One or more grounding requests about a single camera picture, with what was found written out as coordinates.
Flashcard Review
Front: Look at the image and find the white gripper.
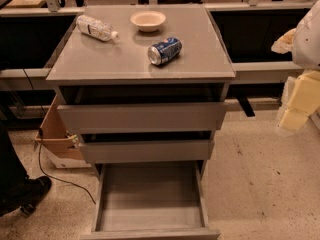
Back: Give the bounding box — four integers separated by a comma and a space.
271, 28, 320, 131

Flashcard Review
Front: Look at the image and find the grey bottom drawer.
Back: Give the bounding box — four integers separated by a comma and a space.
80, 161, 220, 240

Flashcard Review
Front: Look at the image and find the grey drawer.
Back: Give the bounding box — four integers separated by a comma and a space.
80, 161, 220, 240
58, 102, 227, 134
79, 140, 214, 164

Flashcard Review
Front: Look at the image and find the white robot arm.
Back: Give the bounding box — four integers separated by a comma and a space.
271, 1, 320, 131

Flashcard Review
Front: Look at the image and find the grey top drawer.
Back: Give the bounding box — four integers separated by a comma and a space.
58, 102, 227, 134

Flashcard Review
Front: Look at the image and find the grey drawer cabinet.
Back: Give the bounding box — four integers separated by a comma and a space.
45, 4, 237, 178

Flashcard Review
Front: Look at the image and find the grey middle drawer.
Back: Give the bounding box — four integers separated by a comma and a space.
79, 140, 214, 164

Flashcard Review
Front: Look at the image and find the blue soda can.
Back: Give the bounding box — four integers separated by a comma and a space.
147, 37, 182, 65

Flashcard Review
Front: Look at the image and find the white paper bowl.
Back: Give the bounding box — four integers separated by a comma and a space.
130, 11, 166, 33

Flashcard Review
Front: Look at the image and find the clear plastic water bottle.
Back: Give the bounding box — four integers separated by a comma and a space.
76, 15, 119, 42

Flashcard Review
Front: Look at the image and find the brown cardboard box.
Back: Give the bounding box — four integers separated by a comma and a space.
35, 97, 89, 169

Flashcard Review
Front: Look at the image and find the black shoe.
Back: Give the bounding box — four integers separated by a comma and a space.
0, 176, 52, 216

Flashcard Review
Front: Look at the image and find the dark trouser leg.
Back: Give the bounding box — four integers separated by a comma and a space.
0, 122, 27, 195

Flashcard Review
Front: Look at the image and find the grey metal railing frame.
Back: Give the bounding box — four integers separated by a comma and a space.
1, 0, 318, 106

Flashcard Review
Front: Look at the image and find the black floor cable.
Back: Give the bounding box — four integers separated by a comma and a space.
21, 68, 97, 205

